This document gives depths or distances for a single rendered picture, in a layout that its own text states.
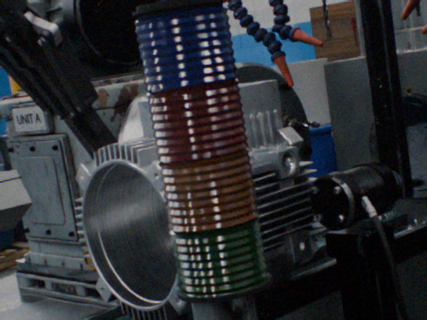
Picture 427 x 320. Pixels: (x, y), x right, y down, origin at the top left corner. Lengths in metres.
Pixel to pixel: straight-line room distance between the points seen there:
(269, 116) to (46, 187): 0.64
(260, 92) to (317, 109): 2.33
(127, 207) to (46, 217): 0.57
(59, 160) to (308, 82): 1.91
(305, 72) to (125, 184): 2.33
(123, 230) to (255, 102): 0.21
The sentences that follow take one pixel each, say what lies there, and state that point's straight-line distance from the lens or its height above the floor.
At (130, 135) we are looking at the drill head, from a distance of 1.35.
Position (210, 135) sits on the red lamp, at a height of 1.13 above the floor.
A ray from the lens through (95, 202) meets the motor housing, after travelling 0.96.
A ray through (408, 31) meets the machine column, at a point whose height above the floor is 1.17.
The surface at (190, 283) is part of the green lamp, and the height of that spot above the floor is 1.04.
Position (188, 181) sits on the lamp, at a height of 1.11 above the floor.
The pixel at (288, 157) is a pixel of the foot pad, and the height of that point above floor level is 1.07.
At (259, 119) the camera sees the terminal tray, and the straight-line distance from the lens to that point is 0.96.
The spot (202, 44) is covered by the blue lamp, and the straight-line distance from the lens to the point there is 0.54.
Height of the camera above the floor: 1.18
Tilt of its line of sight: 10 degrees down
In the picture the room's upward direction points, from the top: 9 degrees counter-clockwise
